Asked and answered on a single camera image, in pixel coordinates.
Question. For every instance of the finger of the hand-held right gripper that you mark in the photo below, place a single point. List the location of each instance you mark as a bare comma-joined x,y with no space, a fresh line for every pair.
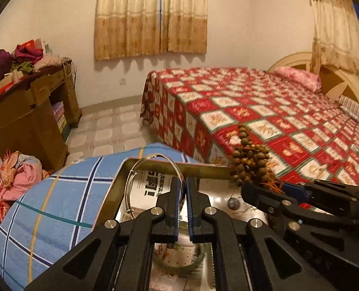
294,191
267,198

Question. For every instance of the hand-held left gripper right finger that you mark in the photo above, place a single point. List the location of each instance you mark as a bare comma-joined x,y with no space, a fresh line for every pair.
191,209

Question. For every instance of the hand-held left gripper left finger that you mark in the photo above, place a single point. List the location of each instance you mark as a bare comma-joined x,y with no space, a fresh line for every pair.
176,207

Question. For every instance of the metal jewelry tray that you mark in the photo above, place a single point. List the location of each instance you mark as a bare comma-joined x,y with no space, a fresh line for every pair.
203,169

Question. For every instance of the silver bangle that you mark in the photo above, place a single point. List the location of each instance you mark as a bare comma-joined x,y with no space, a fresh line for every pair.
131,211

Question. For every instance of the small grey bead ball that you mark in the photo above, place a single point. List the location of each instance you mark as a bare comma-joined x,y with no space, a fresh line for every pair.
233,203

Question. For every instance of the striped pillow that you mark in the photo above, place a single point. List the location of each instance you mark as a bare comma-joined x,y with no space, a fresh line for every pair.
349,104

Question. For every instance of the green jade bangle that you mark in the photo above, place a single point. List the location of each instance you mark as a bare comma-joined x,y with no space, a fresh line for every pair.
179,271

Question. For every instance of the cream bed headboard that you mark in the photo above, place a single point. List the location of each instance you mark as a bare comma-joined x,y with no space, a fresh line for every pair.
334,78

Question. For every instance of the pink pillow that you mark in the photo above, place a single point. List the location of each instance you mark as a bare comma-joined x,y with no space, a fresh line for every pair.
297,77

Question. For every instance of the red patterned bedspread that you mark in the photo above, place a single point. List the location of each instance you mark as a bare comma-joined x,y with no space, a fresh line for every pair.
258,97

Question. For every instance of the blue plaid cloth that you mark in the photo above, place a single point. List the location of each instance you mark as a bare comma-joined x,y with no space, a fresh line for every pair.
61,194

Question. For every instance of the narrow beige patterned curtain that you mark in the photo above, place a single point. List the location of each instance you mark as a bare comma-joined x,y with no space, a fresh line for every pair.
334,30

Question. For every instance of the dark green box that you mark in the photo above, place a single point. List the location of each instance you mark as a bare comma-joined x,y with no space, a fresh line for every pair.
66,133

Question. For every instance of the pale yellow box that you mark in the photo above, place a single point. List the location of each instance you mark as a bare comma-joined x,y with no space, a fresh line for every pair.
63,122

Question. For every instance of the purple flat box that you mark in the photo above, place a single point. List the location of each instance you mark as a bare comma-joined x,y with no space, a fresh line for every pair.
57,110

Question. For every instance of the pile of pink orange clothes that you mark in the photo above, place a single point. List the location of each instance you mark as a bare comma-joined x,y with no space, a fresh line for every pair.
19,182

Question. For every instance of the brown wooden desk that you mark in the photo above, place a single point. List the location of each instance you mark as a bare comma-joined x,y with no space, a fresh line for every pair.
22,118

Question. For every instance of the wide beige patterned curtain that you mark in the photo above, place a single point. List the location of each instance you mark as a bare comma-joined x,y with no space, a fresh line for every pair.
131,21

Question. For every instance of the small beige bottle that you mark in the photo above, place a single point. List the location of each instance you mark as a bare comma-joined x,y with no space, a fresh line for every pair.
15,76

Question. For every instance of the pile of clothes with maroon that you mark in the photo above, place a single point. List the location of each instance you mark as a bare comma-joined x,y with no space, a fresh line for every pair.
25,54

